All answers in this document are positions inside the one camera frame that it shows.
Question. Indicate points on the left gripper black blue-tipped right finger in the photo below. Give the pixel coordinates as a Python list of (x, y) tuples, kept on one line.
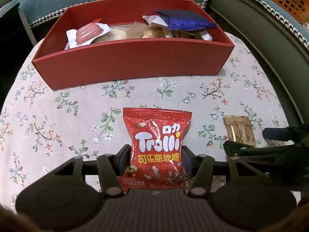
[(235, 150)]

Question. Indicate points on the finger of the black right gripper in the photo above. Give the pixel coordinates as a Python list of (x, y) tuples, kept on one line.
[(200, 169)]

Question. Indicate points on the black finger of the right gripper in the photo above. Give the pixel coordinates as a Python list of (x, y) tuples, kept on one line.
[(299, 135)]

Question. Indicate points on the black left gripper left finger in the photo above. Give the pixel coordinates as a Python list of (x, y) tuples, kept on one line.
[(110, 167)]

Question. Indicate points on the red Trolli gummy packet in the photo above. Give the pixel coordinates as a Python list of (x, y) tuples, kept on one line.
[(156, 155)]

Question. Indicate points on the pink sausages white pack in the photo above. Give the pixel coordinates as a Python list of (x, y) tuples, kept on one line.
[(85, 35)]

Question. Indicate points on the clear rice cracker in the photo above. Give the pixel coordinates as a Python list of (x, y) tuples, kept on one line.
[(117, 32)]

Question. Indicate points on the clear bag yellow snacks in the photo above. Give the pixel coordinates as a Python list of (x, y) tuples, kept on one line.
[(144, 31)]

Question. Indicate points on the blue foil snack packet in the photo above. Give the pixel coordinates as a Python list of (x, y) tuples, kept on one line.
[(177, 19)]

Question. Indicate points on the small gold brown packet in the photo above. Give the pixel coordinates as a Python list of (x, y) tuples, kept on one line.
[(239, 129)]

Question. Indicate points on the dark green sofa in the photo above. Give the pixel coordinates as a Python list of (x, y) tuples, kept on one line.
[(283, 56)]

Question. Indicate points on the floral white tablecloth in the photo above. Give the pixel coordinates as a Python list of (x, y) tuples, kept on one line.
[(42, 128)]

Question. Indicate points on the red cardboard box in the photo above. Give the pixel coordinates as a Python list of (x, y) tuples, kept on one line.
[(126, 59)]

